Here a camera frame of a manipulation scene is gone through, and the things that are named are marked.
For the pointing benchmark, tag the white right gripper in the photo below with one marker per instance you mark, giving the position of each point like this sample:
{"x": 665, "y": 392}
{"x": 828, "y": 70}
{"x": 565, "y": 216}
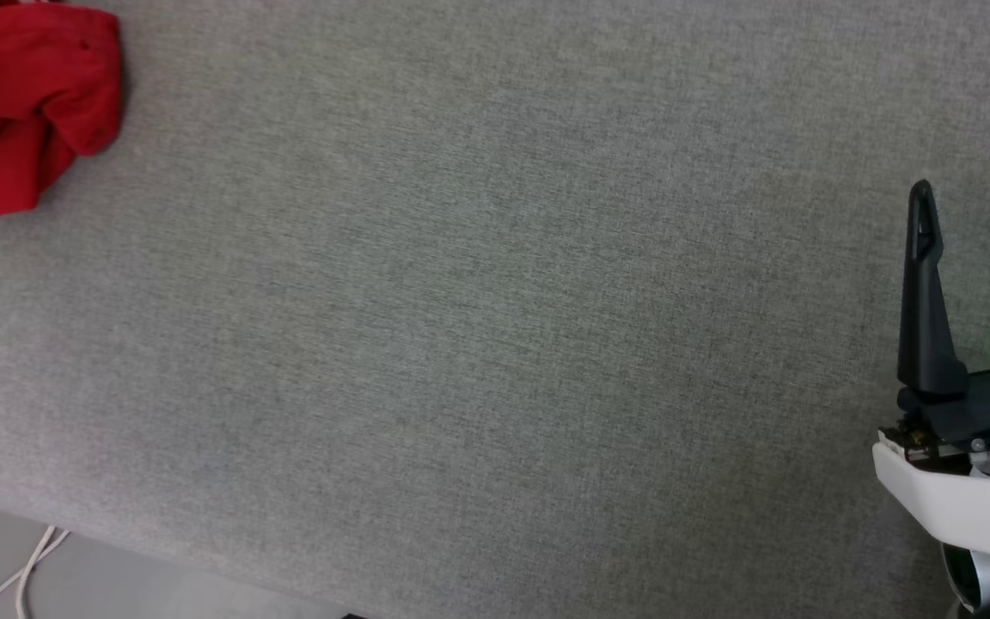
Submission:
{"x": 976, "y": 499}

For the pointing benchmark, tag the red basketball jersey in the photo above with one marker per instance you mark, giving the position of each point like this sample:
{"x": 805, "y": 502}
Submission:
{"x": 14, "y": 86}

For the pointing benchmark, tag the grey fabric sofa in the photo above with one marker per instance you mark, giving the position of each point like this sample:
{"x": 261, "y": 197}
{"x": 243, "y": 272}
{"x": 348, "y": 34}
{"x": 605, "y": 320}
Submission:
{"x": 478, "y": 301}

